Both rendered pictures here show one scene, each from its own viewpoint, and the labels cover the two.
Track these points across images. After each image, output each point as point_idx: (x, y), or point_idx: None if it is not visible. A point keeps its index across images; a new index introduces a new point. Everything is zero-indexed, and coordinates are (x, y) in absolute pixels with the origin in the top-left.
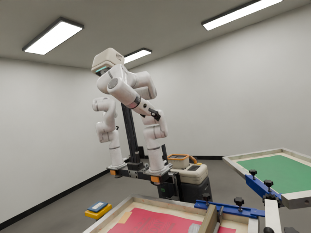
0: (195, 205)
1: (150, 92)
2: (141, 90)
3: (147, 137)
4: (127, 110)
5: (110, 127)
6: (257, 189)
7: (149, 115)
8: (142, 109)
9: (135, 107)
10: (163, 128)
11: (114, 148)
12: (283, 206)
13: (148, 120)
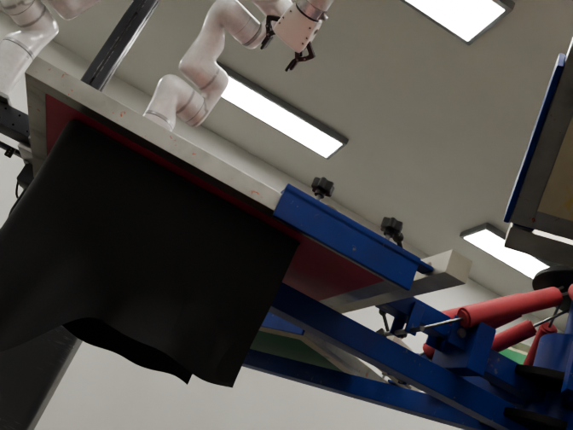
0: None
1: (261, 32)
2: (250, 14)
3: (176, 92)
4: (144, 16)
5: (77, 5)
6: (268, 317)
7: (298, 49)
8: (312, 31)
9: (307, 20)
10: (211, 105)
11: (28, 51)
12: (312, 335)
13: (204, 67)
